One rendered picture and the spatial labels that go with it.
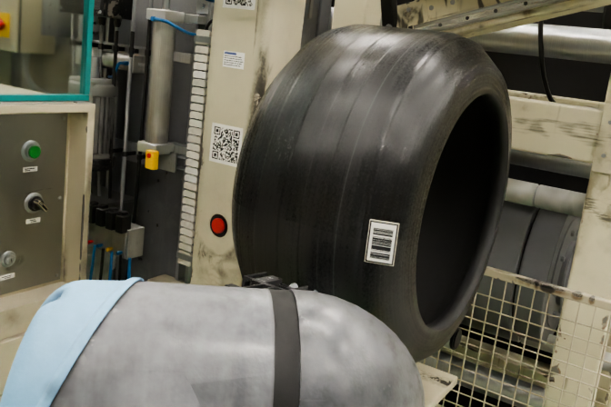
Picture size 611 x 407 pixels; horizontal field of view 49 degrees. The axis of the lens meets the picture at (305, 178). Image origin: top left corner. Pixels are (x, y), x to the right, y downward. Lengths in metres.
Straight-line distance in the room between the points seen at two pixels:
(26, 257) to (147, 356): 1.04
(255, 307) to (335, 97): 0.63
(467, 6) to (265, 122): 0.62
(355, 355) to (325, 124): 0.61
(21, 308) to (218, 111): 0.51
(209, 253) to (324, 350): 0.99
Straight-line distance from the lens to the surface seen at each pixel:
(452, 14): 1.48
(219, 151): 1.29
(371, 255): 0.91
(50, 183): 1.36
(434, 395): 1.35
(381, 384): 0.38
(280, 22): 1.26
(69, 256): 1.42
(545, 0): 1.42
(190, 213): 1.38
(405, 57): 1.00
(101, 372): 0.35
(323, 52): 1.05
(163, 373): 0.35
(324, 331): 0.37
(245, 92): 1.24
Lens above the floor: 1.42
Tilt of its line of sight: 11 degrees down
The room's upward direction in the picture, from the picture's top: 7 degrees clockwise
